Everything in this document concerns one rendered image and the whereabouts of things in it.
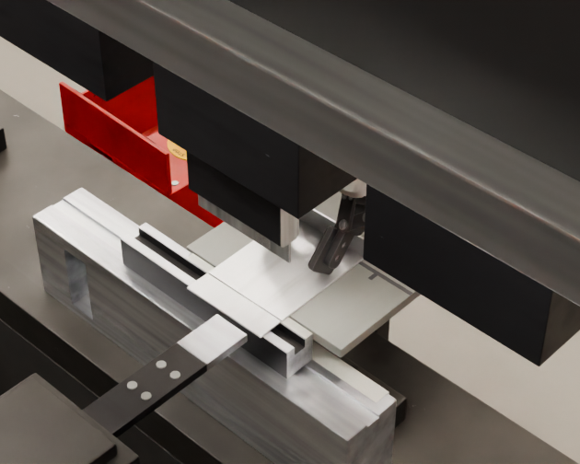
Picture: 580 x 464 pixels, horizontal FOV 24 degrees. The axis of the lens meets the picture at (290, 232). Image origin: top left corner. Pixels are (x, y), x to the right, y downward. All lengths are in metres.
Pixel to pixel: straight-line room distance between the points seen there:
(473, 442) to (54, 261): 0.42
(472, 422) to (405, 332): 1.31
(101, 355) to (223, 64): 0.74
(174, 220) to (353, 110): 0.90
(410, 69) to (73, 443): 0.54
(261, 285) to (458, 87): 0.65
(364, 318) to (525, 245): 0.64
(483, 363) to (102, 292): 1.33
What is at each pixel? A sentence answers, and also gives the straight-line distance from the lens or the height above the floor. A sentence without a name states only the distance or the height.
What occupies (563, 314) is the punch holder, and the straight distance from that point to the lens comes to 0.82.
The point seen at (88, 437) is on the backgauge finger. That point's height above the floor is 1.03.
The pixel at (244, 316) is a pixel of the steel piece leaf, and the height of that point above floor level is 1.00.
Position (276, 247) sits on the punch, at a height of 1.09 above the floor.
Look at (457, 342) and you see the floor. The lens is 2.49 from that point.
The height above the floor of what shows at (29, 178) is 0.88.
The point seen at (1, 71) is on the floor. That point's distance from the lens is 3.22.
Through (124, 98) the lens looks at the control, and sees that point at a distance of 1.74.
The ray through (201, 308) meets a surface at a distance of 1.13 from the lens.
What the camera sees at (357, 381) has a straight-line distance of 1.09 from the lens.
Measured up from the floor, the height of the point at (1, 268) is 0.87.
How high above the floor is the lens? 1.77
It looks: 41 degrees down
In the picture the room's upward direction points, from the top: straight up
